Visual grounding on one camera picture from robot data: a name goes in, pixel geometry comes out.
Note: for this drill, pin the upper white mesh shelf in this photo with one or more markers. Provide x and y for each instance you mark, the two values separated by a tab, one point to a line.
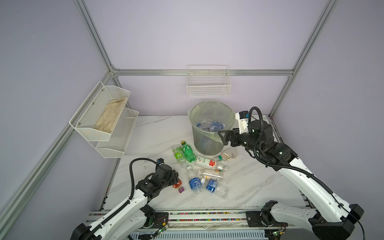
97	118

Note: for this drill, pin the purple label clear bottle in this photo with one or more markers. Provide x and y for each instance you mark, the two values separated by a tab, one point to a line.
216	126

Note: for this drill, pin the green soda bottle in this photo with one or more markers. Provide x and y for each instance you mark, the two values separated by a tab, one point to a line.
188	152

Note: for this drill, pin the clear bottle orange cap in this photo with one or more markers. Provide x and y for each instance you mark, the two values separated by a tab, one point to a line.
210	174

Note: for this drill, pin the blue label crushed bottle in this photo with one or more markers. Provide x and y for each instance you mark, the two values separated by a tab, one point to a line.
216	188

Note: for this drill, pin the grey mesh waste bin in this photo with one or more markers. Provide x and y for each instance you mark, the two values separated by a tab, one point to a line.
205	146

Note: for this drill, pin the red label small bottle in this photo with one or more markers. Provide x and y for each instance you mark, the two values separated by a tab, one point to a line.
178	186

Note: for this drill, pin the blue label round bottle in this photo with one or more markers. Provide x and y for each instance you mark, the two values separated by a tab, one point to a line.
193	180

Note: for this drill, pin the aluminium front rail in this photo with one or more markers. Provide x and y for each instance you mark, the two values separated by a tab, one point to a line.
227	218

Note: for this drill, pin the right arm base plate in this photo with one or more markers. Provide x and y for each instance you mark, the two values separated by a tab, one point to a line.
255	219

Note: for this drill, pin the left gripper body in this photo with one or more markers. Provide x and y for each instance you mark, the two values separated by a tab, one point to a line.
172	179

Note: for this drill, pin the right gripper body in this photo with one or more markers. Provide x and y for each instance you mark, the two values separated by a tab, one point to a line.
242	139

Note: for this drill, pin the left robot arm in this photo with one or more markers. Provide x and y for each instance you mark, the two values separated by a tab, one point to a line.
134	211

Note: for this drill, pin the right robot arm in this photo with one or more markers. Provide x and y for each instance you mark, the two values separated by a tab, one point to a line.
332	218

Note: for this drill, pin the white red label bottle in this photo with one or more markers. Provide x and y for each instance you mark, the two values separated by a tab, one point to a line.
204	162

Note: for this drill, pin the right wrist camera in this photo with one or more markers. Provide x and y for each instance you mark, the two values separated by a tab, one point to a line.
243	121

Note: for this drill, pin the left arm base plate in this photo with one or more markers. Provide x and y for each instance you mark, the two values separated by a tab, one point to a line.
158	220

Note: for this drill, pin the beige cloth in shelf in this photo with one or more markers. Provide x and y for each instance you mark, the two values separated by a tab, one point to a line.
110	115

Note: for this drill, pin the lower white mesh shelf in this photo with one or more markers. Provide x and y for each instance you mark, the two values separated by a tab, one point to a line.
121	135

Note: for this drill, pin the white wire wall basket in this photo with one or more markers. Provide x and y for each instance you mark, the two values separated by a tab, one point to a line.
208	86

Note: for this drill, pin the green plastic bin liner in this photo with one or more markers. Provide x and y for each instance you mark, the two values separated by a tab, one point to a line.
214	110

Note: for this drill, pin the clear bottle green cap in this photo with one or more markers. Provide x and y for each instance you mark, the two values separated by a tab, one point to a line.
226	155

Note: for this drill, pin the aluminium frame back rail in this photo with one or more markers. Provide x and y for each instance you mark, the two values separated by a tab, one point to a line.
185	72

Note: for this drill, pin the small green label bottle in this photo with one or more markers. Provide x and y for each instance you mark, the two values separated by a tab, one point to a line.
178	153

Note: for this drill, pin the white mesh shelf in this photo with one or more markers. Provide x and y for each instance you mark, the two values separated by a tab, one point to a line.
97	118
121	135

